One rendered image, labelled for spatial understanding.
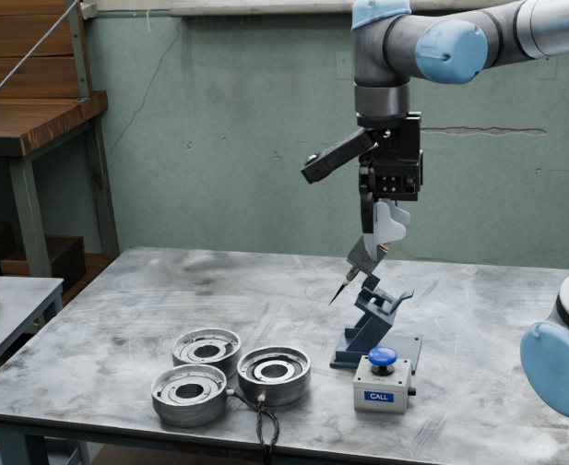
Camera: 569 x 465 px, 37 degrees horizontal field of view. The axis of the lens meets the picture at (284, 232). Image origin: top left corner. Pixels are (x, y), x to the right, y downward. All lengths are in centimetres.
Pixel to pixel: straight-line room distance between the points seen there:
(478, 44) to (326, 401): 52
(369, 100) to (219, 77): 173
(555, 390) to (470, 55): 40
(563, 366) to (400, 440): 27
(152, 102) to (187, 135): 16
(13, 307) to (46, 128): 90
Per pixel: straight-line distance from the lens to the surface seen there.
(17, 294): 195
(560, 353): 96
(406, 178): 118
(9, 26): 300
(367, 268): 124
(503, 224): 281
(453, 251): 286
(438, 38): 103
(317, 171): 119
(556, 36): 108
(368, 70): 113
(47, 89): 298
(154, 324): 146
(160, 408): 118
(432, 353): 133
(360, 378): 118
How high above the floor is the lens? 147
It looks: 22 degrees down
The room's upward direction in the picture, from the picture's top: 4 degrees counter-clockwise
